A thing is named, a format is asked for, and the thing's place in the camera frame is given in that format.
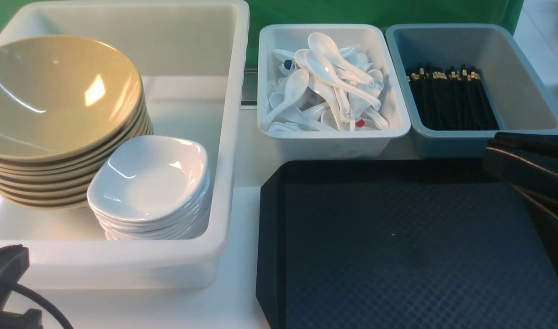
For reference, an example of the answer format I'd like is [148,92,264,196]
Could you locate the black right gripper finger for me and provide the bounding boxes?
[482,132,558,201]

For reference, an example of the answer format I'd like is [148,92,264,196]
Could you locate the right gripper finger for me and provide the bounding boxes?
[512,185,558,277]

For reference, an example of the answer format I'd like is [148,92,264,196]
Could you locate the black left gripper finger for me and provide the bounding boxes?
[0,245,43,329]

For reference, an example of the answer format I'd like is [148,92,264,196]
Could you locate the tan noodle bowl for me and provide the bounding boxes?
[0,35,144,162]

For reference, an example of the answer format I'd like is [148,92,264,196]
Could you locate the small white sauce dish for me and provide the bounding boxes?
[87,135,209,223]

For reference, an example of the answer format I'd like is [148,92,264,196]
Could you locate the grey-blue chopstick bin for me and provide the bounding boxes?
[386,24,558,158]

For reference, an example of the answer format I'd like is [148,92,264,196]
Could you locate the bundle of black chopsticks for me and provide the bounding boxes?
[406,63,500,131]

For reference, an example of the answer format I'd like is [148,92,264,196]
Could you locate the stack of tan bowls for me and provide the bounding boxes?
[0,107,154,209]

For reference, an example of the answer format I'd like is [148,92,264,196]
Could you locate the stack of white dishes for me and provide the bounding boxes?
[87,149,212,241]

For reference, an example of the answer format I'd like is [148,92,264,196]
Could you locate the black serving tray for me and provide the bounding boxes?
[255,159,558,329]

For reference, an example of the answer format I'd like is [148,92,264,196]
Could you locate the white spoon bin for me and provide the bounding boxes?
[257,24,412,162]

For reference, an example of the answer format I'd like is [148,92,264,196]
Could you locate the pile of white spoons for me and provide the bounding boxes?
[260,32,390,132]

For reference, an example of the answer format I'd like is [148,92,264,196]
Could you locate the large white plastic tub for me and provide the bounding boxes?
[0,0,249,290]

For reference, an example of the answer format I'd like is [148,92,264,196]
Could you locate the green backdrop cloth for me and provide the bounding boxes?
[0,0,523,76]

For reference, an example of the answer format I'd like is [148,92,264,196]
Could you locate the black cable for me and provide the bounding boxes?
[0,272,74,329]

